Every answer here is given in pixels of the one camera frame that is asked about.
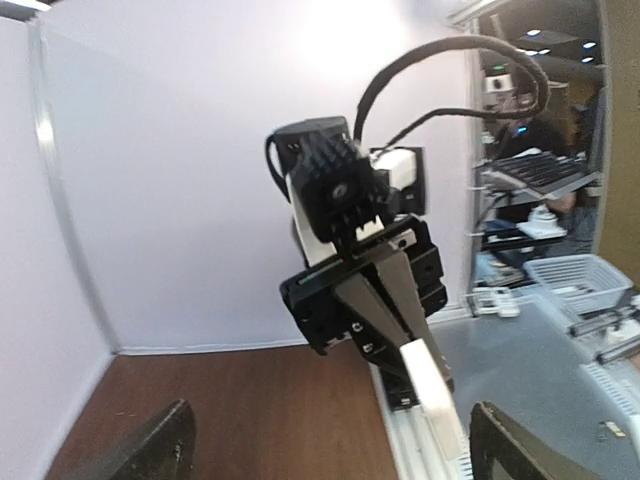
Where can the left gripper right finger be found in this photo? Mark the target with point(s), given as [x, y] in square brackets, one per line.
[501, 448]

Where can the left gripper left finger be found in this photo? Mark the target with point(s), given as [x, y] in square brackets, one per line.
[162, 448]

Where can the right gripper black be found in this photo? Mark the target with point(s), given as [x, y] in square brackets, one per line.
[380, 294]

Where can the white battery cover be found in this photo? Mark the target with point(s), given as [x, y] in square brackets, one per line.
[434, 398]

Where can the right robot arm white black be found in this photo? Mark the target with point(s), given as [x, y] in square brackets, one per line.
[401, 169]

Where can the front aluminium rail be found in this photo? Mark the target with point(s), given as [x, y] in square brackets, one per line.
[413, 444]

